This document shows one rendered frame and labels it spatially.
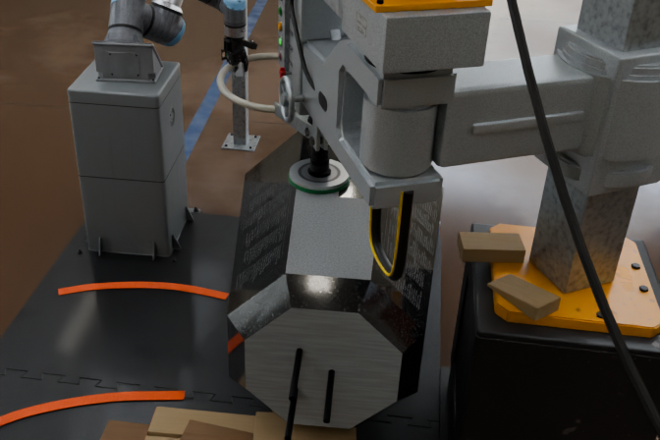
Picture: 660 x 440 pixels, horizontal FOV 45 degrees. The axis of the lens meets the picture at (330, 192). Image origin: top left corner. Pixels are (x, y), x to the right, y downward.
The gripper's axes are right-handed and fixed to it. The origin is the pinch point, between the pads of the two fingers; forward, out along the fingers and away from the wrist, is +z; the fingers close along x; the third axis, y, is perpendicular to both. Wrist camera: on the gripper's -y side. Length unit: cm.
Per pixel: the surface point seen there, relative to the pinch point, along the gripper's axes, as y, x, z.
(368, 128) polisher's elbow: 74, 131, -59
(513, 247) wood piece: 19, 150, -2
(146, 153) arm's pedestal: 38, -19, 33
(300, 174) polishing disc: 40, 76, -3
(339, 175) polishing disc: 30, 86, -4
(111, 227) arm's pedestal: 52, -33, 74
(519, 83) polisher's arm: 43, 153, -70
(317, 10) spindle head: 41, 81, -66
